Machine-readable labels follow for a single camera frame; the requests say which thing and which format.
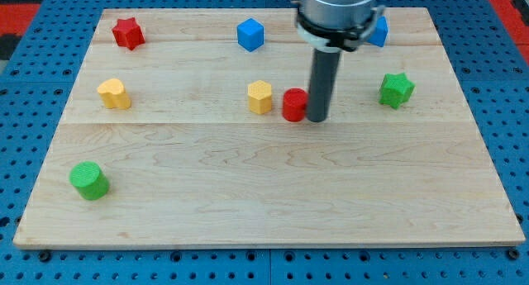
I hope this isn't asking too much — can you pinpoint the blue block behind arm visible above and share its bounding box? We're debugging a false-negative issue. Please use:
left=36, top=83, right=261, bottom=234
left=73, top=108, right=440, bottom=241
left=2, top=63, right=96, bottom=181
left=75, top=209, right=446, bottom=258
left=367, top=17, right=389, bottom=47

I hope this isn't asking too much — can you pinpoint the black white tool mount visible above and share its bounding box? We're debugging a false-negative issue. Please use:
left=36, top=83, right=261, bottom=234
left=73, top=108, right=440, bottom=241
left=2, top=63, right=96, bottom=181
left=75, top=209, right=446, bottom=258
left=296, top=5, right=385, bottom=53

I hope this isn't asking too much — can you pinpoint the blue cube block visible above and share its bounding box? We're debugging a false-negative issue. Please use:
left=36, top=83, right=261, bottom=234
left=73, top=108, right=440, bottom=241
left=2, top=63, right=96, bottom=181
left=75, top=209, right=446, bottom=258
left=236, top=18, right=265, bottom=52

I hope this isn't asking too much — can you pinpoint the red star block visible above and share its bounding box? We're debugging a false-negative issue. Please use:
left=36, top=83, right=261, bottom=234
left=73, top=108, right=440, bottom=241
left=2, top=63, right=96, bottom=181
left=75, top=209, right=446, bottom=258
left=112, top=17, right=145, bottom=50

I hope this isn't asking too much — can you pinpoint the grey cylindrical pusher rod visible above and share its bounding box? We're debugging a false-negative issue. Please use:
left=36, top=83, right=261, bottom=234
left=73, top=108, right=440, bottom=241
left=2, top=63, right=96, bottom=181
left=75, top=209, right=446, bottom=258
left=306, top=50, right=341, bottom=122

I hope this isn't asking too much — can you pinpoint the green star block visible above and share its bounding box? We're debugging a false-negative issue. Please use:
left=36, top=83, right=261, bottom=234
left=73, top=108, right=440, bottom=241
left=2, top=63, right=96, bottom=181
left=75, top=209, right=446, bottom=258
left=379, top=73, right=416, bottom=109

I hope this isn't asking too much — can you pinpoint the red cylinder block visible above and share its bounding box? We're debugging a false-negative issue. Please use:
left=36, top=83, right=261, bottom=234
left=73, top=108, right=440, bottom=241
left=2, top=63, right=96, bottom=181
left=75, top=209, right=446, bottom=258
left=282, top=88, right=308, bottom=122

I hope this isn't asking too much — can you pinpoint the light wooden board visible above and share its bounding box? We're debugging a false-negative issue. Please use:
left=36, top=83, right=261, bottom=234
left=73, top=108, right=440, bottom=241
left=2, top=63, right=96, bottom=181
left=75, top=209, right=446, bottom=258
left=13, top=7, right=525, bottom=250

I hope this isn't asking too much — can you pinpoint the green cylinder block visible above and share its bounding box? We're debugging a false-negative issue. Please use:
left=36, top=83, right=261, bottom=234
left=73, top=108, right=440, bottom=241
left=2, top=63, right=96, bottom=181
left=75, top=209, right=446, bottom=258
left=69, top=161, right=110, bottom=201

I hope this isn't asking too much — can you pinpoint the yellow heart block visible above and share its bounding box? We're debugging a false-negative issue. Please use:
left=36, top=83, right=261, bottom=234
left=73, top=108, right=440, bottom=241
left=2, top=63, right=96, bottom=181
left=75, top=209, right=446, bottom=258
left=97, top=78, right=131, bottom=109

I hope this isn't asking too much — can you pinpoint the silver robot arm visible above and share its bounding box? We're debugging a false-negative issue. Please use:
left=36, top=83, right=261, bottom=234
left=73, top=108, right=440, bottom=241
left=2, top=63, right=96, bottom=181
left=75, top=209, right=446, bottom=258
left=291, top=0, right=385, bottom=122

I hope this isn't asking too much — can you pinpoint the yellow hexagon block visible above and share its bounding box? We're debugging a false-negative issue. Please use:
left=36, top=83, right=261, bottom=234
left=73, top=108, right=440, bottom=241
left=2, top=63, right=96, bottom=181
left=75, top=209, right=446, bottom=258
left=247, top=80, right=273, bottom=115

